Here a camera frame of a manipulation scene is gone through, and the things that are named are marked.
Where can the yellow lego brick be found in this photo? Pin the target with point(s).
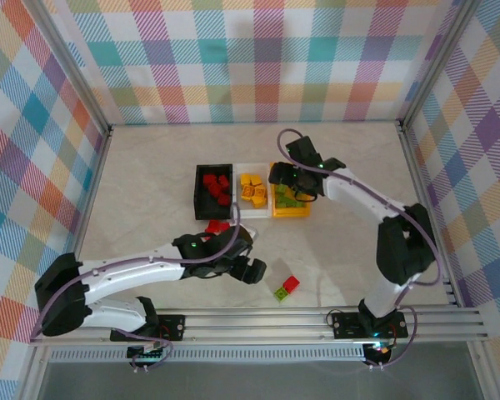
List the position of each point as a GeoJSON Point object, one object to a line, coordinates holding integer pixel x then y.
{"type": "Point", "coordinates": [256, 180]}
{"type": "Point", "coordinates": [260, 192]}
{"type": "Point", "coordinates": [258, 202]}
{"type": "Point", "coordinates": [247, 191]}
{"type": "Point", "coordinates": [245, 180]}

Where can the small red lego brick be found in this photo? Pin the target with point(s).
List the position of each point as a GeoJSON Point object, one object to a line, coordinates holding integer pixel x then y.
{"type": "Point", "coordinates": [224, 199]}

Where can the left black-and-white robot arm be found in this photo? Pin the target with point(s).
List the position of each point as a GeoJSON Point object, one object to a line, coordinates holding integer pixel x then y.
{"type": "Point", "coordinates": [129, 271]}

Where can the right black-and-white robot arm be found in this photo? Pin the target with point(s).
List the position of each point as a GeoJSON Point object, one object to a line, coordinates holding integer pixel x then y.
{"type": "Point", "coordinates": [358, 191]}

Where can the orange plastic bin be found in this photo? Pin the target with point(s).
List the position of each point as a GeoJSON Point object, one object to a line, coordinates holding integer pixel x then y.
{"type": "Point", "coordinates": [291, 212]}

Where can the black plastic bin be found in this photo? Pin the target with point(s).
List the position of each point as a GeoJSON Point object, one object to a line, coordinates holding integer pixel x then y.
{"type": "Point", "coordinates": [204, 209]}

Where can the white plastic bin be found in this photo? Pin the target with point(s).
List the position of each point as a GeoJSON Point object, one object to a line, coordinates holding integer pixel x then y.
{"type": "Point", "coordinates": [246, 212]}

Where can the green circuit board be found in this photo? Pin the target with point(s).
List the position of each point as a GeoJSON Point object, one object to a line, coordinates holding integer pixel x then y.
{"type": "Point", "coordinates": [143, 353]}

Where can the circuit board with orange part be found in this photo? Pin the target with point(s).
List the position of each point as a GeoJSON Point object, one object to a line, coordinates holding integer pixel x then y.
{"type": "Point", "coordinates": [379, 352]}

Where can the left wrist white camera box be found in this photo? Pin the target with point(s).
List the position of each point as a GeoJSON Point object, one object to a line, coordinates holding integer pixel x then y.
{"type": "Point", "coordinates": [250, 233]}

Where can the aluminium mounting rail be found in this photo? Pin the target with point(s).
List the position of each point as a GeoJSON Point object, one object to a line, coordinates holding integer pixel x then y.
{"type": "Point", "coordinates": [254, 325]}

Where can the aluminium side rail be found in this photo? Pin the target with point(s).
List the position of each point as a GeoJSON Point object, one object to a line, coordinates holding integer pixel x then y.
{"type": "Point", "coordinates": [423, 187]}
{"type": "Point", "coordinates": [87, 208]}

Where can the aluminium frame post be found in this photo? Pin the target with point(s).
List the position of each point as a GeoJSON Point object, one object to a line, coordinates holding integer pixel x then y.
{"type": "Point", "coordinates": [436, 62]}
{"type": "Point", "coordinates": [76, 71]}

